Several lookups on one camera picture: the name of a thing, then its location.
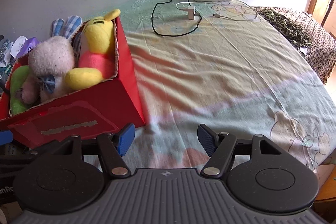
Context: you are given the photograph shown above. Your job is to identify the purple tissue pack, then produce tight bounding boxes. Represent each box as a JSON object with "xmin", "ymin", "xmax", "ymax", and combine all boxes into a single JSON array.
[{"xmin": 17, "ymin": 37, "xmax": 40, "ymax": 59}]

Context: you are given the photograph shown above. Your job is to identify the leopard print cloth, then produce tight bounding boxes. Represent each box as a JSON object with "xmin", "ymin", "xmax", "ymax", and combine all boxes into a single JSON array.
[{"xmin": 259, "ymin": 8, "xmax": 312, "ymax": 49}]

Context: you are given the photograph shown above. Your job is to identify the beige plush bunny plaid ears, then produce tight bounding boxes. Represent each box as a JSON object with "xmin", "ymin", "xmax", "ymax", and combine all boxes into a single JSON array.
[{"xmin": 28, "ymin": 15, "xmax": 82, "ymax": 100}]

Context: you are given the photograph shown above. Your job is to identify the white plush bunny purple bow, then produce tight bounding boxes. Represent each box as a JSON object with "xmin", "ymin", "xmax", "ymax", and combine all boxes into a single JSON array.
[{"xmin": 21, "ymin": 73, "xmax": 56, "ymax": 105}]

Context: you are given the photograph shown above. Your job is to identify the patterned brown cushion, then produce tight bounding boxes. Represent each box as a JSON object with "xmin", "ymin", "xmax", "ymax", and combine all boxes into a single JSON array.
[{"xmin": 252, "ymin": 6, "xmax": 335, "ymax": 84}]

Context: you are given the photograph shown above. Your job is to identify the white usb charger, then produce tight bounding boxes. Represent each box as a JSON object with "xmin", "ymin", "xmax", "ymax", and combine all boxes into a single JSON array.
[{"xmin": 183, "ymin": 5, "xmax": 202, "ymax": 20}]

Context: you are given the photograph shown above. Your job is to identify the black charging cable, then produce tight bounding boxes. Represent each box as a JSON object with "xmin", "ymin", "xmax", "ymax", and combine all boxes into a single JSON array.
[{"xmin": 151, "ymin": 0, "xmax": 227, "ymax": 37}]

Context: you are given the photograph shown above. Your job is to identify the pile of plastic packages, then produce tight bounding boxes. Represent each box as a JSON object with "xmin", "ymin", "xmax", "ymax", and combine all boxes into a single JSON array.
[{"xmin": 1, "ymin": 35, "xmax": 27, "ymax": 94}]

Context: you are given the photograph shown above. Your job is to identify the yellow tiger plush toy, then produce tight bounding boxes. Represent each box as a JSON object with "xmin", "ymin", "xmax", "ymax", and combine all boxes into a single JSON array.
[{"xmin": 65, "ymin": 9, "xmax": 121, "ymax": 90}]

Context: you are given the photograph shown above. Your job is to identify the red cardboard box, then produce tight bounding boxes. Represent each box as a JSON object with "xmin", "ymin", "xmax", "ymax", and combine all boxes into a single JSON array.
[{"xmin": 1, "ymin": 18, "xmax": 145, "ymax": 148}]

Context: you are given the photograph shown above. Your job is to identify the green plush toy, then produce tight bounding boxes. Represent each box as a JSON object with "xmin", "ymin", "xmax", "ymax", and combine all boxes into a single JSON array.
[{"xmin": 10, "ymin": 65, "xmax": 31, "ymax": 116}]

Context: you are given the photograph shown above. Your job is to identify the white usb cable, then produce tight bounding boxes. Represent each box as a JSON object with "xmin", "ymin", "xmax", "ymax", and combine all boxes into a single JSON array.
[{"xmin": 175, "ymin": 0, "xmax": 262, "ymax": 22}]

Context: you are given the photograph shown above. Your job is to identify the yellow green cartoon bedsheet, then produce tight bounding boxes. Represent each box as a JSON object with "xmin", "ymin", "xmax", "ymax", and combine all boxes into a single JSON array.
[{"xmin": 120, "ymin": 0, "xmax": 335, "ymax": 169}]

